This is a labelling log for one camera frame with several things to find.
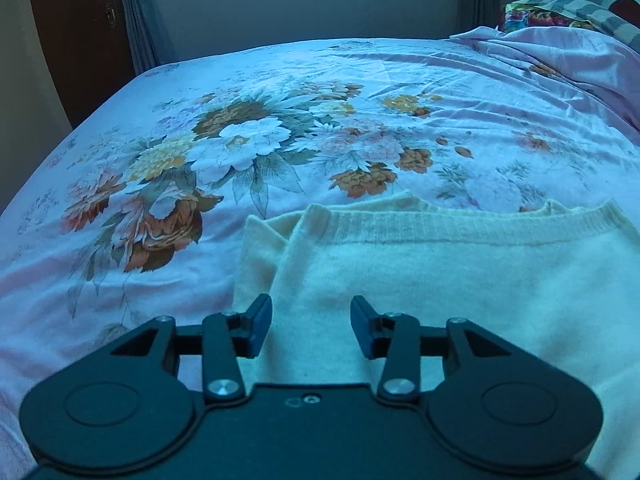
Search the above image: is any white red headboard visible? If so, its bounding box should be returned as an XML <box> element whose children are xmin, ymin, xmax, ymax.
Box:
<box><xmin>602</xmin><ymin>0</ymin><xmax>640</xmax><ymax>27</ymax></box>

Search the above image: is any dark wooden door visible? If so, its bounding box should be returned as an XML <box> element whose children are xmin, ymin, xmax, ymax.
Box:
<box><xmin>30</xmin><ymin>0</ymin><xmax>134</xmax><ymax>128</ymax></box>

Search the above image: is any striped colourful pillow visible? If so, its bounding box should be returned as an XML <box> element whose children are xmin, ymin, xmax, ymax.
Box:
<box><xmin>498</xmin><ymin>0</ymin><xmax>639</xmax><ymax>53</ymax></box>

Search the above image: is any pink blanket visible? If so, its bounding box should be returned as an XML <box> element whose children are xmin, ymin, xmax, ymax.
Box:
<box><xmin>449</xmin><ymin>26</ymin><xmax>639</xmax><ymax>143</ymax></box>

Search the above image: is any left grey curtain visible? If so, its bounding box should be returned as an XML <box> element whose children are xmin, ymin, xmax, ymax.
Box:
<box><xmin>122</xmin><ymin>0</ymin><xmax>175</xmax><ymax>75</ymax></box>

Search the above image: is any floral bed sheet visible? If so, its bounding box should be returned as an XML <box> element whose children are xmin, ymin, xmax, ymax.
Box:
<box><xmin>1</xmin><ymin>38</ymin><xmax>639</xmax><ymax>479</ymax></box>

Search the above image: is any cream knitted sweater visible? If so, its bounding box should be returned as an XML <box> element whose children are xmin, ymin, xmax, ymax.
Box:
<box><xmin>233</xmin><ymin>193</ymin><xmax>639</xmax><ymax>479</ymax></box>

